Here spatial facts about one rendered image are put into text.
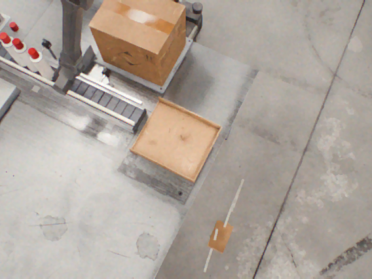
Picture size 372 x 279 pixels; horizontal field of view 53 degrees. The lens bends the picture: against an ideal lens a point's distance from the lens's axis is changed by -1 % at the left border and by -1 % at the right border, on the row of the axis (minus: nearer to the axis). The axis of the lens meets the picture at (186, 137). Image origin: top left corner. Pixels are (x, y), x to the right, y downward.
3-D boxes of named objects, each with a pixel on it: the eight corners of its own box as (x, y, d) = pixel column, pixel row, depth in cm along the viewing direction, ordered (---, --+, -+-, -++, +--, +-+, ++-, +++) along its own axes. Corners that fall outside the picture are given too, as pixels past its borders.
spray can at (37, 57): (41, 78, 163) (22, 53, 143) (48, 69, 164) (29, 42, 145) (51, 83, 162) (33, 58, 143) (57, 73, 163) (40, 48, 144)
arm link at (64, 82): (84, 63, 135) (63, 51, 134) (67, 89, 131) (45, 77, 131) (86, 74, 146) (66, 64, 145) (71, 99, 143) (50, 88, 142)
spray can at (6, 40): (16, 64, 165) (-7, 37, 146) (22, 55, 167) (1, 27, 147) (25, 69, 164) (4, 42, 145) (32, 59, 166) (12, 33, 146)
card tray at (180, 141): (130, 150, 157) (128, 148, 153) (159, 99, 165) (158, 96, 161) (194, 183, 153) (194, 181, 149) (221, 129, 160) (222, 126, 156)
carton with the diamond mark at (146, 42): (103, 61, 169) (88, 25, 143) (128, 20, 176) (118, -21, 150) (162, 87, 164) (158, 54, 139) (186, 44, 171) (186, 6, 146)
